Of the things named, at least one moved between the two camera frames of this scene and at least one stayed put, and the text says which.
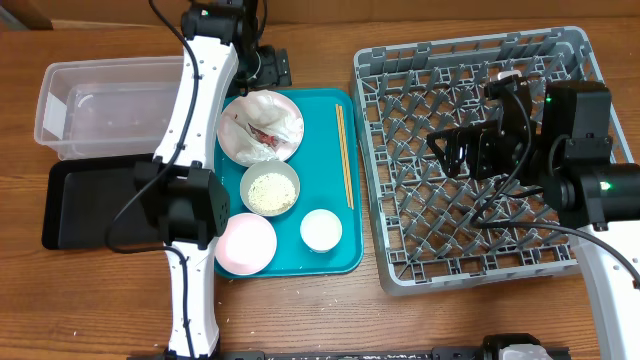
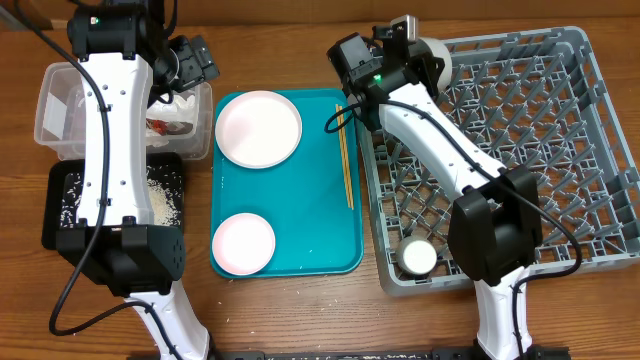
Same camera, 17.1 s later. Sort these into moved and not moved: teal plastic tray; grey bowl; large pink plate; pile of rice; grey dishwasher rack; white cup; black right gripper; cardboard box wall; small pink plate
Moved: grey bowl; black right gripper; white cup; pile of rice
Not moved: cardboard box wall; small pink plate; teal plastic tray; grey dishwasher rack; large pink plate
